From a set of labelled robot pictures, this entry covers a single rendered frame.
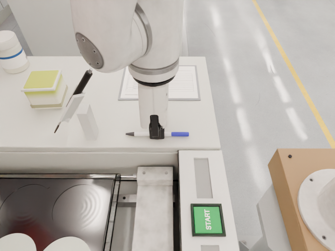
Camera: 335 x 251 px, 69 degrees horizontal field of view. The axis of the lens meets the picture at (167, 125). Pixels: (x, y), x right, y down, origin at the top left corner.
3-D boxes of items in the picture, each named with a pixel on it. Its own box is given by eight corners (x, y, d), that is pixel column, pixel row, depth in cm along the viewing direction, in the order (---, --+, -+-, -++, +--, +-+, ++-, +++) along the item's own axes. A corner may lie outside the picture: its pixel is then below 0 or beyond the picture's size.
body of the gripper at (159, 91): (133, 48, 44) (139, 95, 52) (127, 84, 37) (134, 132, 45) (175, 48, 44) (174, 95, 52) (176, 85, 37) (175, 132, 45)
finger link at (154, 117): (150, 94, 42) (152, 96, 48) (150, 138, 43) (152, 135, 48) (157, 94, 42) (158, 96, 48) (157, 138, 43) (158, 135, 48)
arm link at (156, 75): (129, 39, 42) (131, 54, 44) (123, 69, 36) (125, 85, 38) (178, 39, 42) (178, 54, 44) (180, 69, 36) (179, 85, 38)
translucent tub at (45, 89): (32, 111, 59) (19, 89, 54) (41, 90, 64) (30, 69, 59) (64, 109, 59) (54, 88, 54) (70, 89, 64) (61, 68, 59)
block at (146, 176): (137, 186, 55) (136, 179, 53) (138, 172, 58) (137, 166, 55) (172, 186, 55) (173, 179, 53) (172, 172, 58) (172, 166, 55)
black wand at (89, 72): (95, 68, 42) (88, 64, 41) (93, 73, 41) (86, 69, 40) (59, 129, 54) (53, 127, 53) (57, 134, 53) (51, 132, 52)
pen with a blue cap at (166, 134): (124, 134, 53) (189, 134, 53) (125, 130, 54) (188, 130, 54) (125, 137, 54) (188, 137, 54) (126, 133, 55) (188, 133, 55)
